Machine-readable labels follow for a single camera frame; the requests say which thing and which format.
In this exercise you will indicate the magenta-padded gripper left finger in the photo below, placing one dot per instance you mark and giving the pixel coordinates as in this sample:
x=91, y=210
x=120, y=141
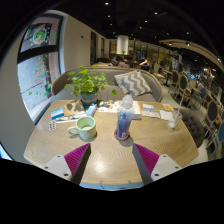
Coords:
x=76, y=156

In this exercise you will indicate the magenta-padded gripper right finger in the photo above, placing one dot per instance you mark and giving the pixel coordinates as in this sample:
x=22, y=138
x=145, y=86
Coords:
x=146, y=157

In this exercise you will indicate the clear bottle with blue label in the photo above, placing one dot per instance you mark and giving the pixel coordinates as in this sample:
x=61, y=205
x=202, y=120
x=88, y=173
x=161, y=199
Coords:
x=124, y=121

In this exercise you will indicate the pale green ceramic mug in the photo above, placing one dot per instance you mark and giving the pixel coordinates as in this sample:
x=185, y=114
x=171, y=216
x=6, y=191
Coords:
x=86, y=128

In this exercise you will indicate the white toothpaste tube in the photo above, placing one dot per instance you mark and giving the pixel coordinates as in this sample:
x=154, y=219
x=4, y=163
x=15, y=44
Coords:
x=68, y=118

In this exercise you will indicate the pill blister pack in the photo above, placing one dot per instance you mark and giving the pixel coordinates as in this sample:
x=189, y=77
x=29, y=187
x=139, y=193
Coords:
x=52, y=125

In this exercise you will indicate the drinking glass with straw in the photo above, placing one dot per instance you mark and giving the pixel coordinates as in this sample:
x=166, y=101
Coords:
x=174, y=121

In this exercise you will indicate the white paper napkin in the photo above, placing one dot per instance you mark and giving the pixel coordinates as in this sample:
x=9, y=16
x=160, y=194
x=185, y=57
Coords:
x=166, y=115

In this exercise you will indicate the light blue carton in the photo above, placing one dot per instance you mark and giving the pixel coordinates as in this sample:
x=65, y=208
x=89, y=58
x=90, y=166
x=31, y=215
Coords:
x=91, y=110

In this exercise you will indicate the yellow card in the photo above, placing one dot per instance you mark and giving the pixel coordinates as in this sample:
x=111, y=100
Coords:
x=168, y=107

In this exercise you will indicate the grey tufted armchair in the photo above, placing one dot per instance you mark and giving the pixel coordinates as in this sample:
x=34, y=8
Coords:
x=193, y=126

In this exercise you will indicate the printed paper sheet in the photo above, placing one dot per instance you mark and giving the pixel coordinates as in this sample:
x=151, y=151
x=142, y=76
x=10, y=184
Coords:
x=110, y=106

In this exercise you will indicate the grey curved sofa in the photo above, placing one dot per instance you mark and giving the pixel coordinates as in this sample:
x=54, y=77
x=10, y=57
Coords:
x=110, y=91

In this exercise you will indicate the green potted plant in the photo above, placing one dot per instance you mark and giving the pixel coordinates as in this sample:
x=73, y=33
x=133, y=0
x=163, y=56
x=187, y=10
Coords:
x=86, y=81

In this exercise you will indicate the group of oval-back chairs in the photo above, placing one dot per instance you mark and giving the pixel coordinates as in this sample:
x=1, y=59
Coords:
x=211, y=113

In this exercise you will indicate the window with festive decals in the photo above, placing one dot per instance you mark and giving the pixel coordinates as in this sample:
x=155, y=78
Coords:
x=38, y=73

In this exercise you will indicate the person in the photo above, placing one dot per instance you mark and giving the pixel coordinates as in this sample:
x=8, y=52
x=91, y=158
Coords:
x=144, y=65
x=116, y=61
x=125, y=63

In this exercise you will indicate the white round column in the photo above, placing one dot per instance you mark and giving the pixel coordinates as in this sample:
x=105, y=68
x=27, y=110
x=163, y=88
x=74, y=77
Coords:
x=122, y=44

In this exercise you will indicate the group of ceiling spotlights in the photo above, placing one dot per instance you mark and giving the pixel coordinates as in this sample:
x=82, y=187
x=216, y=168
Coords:
x=146, y=20

